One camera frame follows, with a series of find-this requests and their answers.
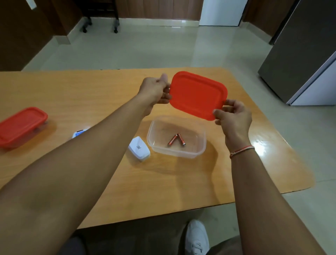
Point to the person's right hand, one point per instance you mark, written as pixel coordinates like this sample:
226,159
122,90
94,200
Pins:
237,123

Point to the person's left hand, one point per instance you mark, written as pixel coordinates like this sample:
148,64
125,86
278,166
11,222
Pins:
151,90

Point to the person's right thumb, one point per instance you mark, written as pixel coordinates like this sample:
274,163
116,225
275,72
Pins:
220,113

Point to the person's left thumb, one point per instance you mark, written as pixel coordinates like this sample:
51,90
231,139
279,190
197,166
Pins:
163,78

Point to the red plastic lid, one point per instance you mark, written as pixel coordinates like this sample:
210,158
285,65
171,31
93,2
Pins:
196,94

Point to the person's right forearm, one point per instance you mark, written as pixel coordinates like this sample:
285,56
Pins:
259,199

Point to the person's left forearm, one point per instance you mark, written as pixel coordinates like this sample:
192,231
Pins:
68,168

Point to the orange battery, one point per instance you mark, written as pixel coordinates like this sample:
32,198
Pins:
172,140
181,139

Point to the clear plastic container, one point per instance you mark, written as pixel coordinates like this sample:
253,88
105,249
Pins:
160,136

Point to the white plug adapter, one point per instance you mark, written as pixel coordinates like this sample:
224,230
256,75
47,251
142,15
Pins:
139,148

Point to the white door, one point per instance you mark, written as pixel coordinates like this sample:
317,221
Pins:
221,11

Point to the black wheeled chair base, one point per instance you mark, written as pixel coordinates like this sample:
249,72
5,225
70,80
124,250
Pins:
98,10

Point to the small blue white device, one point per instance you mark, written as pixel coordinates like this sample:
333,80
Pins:
78,133

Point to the grey refrigerator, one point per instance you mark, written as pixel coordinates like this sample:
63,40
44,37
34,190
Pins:
299,50

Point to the white sneaker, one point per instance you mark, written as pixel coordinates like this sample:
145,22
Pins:
196,239

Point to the red lidded plastic container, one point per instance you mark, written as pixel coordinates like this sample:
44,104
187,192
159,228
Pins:
21,126

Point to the person's left leg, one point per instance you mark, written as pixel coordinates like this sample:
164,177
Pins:
71,247

